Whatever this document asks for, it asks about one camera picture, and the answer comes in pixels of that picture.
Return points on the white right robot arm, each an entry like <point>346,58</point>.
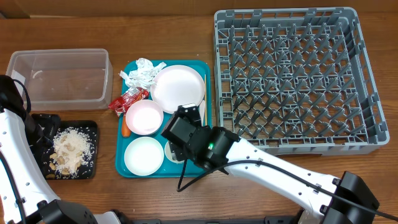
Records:
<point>325,197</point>

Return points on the wooden chopstick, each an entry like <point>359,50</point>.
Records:
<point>205,99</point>

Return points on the pink bowl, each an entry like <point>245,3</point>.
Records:
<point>144,117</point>

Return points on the teal plastic tray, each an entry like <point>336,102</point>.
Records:
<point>169,167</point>

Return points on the white plastic cup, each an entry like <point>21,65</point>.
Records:
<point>171,155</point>

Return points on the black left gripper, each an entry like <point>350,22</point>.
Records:
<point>48,122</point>

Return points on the orange carrot piece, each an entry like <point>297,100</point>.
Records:
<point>125,131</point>

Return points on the clear plastic bin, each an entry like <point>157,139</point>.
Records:
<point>64,79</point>

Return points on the rice and peanut scraps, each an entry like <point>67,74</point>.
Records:
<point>73,152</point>

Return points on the grey dishwasher rack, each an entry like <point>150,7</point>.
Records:
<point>297,81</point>

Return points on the white plastic fork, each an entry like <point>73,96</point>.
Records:
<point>202,110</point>

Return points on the crumpled white paper napkin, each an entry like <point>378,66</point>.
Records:
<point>143,76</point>

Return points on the black food waste tray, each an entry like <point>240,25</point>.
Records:
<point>41,153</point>

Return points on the light green bowl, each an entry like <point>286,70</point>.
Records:
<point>144,156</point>

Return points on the large white plate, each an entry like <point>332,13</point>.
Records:
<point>177,85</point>

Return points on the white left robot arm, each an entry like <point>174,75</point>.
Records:
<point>25,194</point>

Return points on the red snack wrapper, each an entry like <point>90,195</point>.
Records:
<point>121,104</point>

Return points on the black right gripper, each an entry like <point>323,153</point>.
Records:
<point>181,147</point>

